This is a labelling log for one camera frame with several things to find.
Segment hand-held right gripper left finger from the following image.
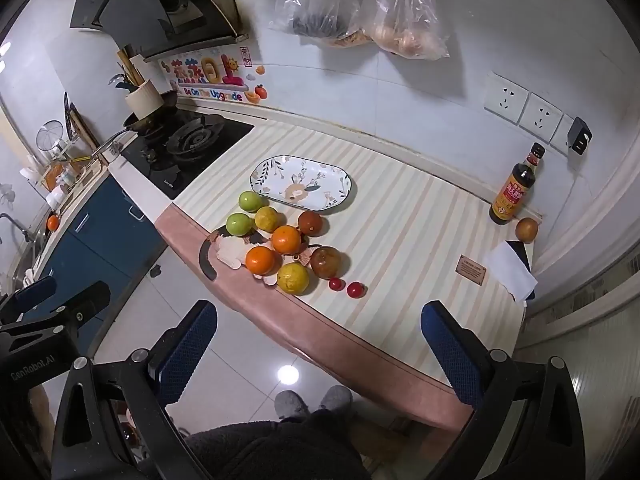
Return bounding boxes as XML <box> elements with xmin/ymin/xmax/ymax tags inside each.
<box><xmin>50</xmin><ymin>300</ymin><xmax>218</xmax><ymax>480</ymax></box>

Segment black range hood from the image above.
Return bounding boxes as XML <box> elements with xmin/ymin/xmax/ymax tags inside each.
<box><xmin>70</xmin><ymin>0</ymin><xmax>249</xmax><ymax>59</ymax></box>

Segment dark wok with handle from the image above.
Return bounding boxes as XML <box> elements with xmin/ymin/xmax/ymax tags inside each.
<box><xmin>90</xmin><ymin>90</ymin><xmax>182</xmax><ymax>162</ymax></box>

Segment dark sauce bottle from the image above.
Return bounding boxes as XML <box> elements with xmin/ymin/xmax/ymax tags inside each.
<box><xmin>489</xmin><ymin>142</ymin><xmax>546</xmax><ymax>226</ymax></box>

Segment yellow-orange tangerine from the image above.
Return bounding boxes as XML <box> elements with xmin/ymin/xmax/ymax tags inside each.
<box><xmin>254</xmin><ymin>207</ymin><xmax>279</xmax><ymax>233</ymax></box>

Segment metal mesh strainer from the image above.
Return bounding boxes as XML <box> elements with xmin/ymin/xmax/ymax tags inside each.
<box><xmin>36</xmin><ymin>120</ymin><xmax>66</xmax><ymax>154</ymax></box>

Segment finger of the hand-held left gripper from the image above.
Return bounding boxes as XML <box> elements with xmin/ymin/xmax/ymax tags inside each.
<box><xmin>0</xmin><ymin>276</ymin><xmax>58</xmax><ymax>313</ymax></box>
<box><xmin>0</xmin><ymin>281</ymin><xmax>111</xmax><ymax>343</ymax></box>

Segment grey slipper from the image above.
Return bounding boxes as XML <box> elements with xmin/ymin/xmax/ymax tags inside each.
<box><xmin>320</xmin><ymin>385</ymin><xmax>353</xmax><ymax>413</ymax></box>
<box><xmin>275</xmin><ymin>389</ymin><xmax>312</xmax><ymax>421</ymax></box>

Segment brown mat label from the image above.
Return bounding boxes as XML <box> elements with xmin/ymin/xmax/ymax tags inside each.
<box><xmin>456</xmin><ymin>255</ymin><xmax>487</xmax><ymax>286</ymax></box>

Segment white wall socket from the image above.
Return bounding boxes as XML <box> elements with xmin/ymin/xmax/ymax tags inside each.
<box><xmin>483</xmin><ymin>72</ymin><xmax>530</xmax><ymax>124</ymax></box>
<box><xmin>519</xmin><ymin>92</ymin><xmax>564</xmax><ymax>144</ymax></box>

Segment red-brown apple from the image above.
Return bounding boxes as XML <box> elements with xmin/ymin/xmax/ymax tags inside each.
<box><xmin>310</xmin><ymin>246</ymin><xmax>343</xmax><ymax>280</ymax></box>

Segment black gas stove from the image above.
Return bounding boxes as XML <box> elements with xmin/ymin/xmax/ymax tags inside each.
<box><xmin>120</xmin><ymin>112</ymin><xmax>256</xmax><ymax>201</ymax></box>

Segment clear bag with tan contents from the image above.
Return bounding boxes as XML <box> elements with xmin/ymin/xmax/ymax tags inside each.
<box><xmin>345</xmin><ymin>0</ymin><xmax>451</xmax><ymax>61</ymax></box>

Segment wooden kitchen utensils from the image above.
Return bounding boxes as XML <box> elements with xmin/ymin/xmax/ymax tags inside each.
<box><xmin>114</xmin><ymin>45</ymin><xmax>147</xmax><ymax>92</ymax></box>

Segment clear bag with dark contents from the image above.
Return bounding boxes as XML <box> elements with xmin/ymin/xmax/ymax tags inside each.
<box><xmin>269</xmin><ymin>0</ymin><xmax>362</xmax><ymax>44</ymax></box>

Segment small brown round fruit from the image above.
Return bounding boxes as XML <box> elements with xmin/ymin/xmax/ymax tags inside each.
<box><xmin>516</xmin><ymin>217</ymin><xmax>540</xmax><ymax>244</ymax></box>

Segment black flat packet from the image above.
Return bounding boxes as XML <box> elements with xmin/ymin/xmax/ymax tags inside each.
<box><xmin>502</xmin><ymin>240</ymin><xmax>539</xmax><ymax>302</ymax></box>

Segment colourful wall sticker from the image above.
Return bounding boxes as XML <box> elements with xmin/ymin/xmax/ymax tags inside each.
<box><xmin>159</xmin><ymin>52</ymin><xmax>269</xmax><ymax>106</ymax></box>

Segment bright orange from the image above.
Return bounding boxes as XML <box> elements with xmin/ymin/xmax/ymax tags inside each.
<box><xmin>246</xmin><ymin>246</ymin><xmax>279</xmax><ymax>277</ymax></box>
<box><xmin>271</xmin><ymin>225</ymin><xmax>303</xmax><ymax>255</ymax></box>

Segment metal faucet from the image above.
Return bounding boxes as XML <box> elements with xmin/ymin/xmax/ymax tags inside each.
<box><xmin>0</xmin><ymin>212</ymin><xmax>32</xmax><ymax>247</ymax></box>

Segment dark reddish orange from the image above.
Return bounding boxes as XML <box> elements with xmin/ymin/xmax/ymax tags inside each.
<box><xmin>298</xmin><ymin>210</ymin><xmax>324</xmax><ymax>236</ymax></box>

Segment striped cat print table mat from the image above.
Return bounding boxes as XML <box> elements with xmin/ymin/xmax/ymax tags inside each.
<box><xmin>155</xmin><ymin>120</ymin><xmax>544</xmax><ymax>432</ymax></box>

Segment steel sink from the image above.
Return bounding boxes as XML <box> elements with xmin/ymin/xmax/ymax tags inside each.
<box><xmin>9</xmin><ymin>220</ymin><xmax>52</xmax><ymax>288</ymax></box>

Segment person's left forearm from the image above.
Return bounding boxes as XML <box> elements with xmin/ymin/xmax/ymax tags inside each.
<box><xmin>27</xmin><ymin>385</ymin><xmax>57</xmax><ymax>463</ymax></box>

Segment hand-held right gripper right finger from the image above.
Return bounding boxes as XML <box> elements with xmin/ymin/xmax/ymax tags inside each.
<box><xmin>421</xmin><ymin>301</ymin><xmax>586</xmax><ymax>480</ymax></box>

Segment black plug adapter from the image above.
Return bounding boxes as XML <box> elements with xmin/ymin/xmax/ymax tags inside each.
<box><xmin>567</xmin><ymin>117</ymin><xmax>594</xmax><ymax>156</ymax></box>

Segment white paper tissue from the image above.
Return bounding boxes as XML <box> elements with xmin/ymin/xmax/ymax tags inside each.
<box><xmin>486</xmin><ymin>243</ymin><xmax>538</xmax><ymax>304</ymax></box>

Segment floral oval ceramic plate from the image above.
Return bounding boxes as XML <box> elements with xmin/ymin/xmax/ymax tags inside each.
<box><xmin>250</xmin><ymin>155</ymin><xmax>357</xmax><ymax>212</ymax></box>

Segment large yellow citrus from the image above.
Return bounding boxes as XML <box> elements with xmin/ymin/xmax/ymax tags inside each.
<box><xmin>277</xmin><ymin>262</ymin><xmax>310</xmax><ymax>295</ymax></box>

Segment beige utensil holder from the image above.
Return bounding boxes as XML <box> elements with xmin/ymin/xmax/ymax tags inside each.
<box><xmin>125</xmin><ymin>80</ymin><xmax>164</xmax><ymax>119</ymax></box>

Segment person's dark fleece clothing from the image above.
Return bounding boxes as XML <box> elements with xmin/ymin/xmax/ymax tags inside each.
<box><xmin>184</xmin><ymin>407</ymin><xmax>374</xmax><ymax>480</ymax></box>

